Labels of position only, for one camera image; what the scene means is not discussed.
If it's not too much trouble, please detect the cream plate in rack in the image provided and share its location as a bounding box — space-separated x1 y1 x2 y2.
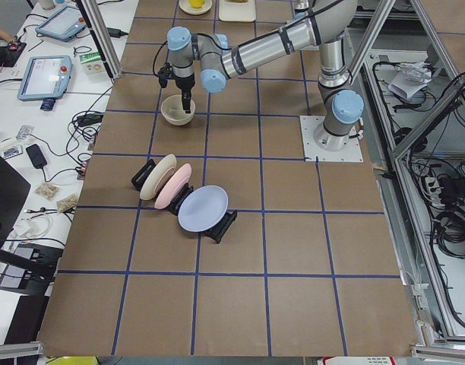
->
140 154 177 201

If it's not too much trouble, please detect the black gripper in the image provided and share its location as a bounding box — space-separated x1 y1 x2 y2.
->
158 62 195 114

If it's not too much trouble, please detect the black power adapter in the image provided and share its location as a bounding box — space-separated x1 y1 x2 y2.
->
76 113 103 128

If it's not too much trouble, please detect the cream round plate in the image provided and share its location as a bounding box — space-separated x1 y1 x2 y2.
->
179 0 213 15

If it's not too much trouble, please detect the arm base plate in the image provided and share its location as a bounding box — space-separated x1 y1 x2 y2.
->
299 116 363 163

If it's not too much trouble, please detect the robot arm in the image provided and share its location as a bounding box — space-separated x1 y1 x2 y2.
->
157 1 364 138

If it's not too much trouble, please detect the cream rectangular tray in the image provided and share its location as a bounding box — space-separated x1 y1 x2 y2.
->
218 0 256 23

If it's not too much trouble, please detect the black smartphone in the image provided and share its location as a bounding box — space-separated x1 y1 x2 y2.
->
26 144 47 169

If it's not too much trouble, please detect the pink plate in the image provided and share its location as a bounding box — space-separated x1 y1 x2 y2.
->
154 163 192 209

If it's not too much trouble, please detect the crumpled white paper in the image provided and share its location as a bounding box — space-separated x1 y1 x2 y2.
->
387 62 432 100

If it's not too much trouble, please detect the near teach pendant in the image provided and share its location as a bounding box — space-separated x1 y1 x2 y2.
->
17 56 73 101

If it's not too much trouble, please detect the aluminium frame post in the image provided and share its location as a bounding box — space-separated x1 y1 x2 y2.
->
75 0 122 80

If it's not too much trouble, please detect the green white box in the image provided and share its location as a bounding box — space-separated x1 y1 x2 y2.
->
79 52 105 75

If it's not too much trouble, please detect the black dish rack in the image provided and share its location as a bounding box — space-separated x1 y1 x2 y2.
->
131 154 238 244

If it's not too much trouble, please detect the yellow lemon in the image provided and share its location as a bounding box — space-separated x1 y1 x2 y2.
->
188 0 205 9

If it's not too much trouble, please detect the lavender plate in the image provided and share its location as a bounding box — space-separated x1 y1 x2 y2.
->
178 186 229 233

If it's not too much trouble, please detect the black monitor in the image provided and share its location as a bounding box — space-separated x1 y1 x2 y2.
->
0 156 31 248

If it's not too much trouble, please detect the far teach pendant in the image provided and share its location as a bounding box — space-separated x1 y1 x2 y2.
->
36 5 86 41

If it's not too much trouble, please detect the teach pendant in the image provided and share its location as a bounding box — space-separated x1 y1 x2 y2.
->
36 5 86 41
17 56 73 101

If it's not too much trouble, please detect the cream bowl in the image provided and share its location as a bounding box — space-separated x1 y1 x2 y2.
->
160 94 196 126

